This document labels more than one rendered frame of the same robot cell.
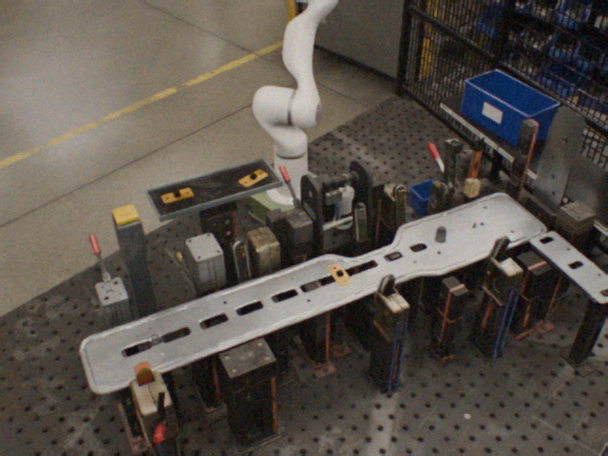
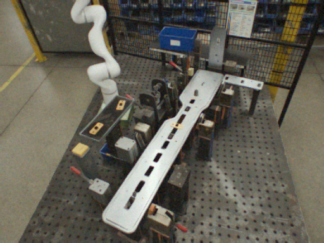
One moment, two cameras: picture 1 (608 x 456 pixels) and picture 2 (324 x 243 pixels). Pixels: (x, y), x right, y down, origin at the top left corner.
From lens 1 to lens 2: 75 cm
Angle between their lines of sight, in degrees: 25
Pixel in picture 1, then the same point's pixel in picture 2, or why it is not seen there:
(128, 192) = (9, 149)
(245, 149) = (50, 105)
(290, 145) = (111, 87)
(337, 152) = not seen: hidden behind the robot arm
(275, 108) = (101, 73)
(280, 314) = (171, 152)
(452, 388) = (226, 145)
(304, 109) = (114, 68)
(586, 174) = not seen: hidden behind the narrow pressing
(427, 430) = (232, 164)
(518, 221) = (212, 76)
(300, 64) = (104, 49)
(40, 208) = not seen: outside the picture
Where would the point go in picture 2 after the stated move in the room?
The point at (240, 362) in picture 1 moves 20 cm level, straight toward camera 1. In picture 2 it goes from (179, 179) to (210, 204)
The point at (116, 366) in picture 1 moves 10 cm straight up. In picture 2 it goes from (128, 216) to (125, 205)
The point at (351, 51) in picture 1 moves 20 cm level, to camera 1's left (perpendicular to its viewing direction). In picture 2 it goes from (69, 48) to (57, 52)
